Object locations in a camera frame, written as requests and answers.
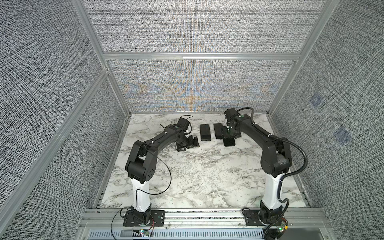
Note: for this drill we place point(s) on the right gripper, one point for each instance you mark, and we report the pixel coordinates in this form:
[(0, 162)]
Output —
[(225, 135)]

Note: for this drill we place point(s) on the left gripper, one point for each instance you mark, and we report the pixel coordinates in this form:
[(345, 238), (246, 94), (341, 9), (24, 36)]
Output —
[(190, 144)]

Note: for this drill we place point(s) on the black phone case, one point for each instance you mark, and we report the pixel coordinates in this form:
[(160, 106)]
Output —
[(229, 142), (205, 133)]

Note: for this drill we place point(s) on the light blue phone case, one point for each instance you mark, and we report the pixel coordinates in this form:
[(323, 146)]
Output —
[(218, 128)]

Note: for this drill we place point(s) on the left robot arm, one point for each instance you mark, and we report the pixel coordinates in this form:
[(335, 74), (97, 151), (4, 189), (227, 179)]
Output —
[(142, 163)]

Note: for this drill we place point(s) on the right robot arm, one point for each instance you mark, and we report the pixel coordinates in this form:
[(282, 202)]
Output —
[(275, 162)]

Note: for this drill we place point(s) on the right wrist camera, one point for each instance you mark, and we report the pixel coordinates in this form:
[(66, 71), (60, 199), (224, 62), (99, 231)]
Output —
[(230, 114)]

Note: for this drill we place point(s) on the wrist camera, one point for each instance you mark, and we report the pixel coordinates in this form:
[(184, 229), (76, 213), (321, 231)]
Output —
[(184, 124), (230, 114)]

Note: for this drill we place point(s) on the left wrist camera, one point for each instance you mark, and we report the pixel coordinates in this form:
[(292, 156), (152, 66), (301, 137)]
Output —
[(184, 124)]

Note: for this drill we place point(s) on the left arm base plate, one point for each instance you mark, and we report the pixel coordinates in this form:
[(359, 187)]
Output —
[(154, 218)]

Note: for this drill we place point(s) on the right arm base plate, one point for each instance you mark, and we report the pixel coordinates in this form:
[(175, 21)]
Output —
[(253, 217)]

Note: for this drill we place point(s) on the aluminium frame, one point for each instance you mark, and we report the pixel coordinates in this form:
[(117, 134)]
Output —
[(48, 62)]

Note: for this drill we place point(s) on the aluminium front rail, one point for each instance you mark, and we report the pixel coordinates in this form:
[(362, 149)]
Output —
[(204, 224)]

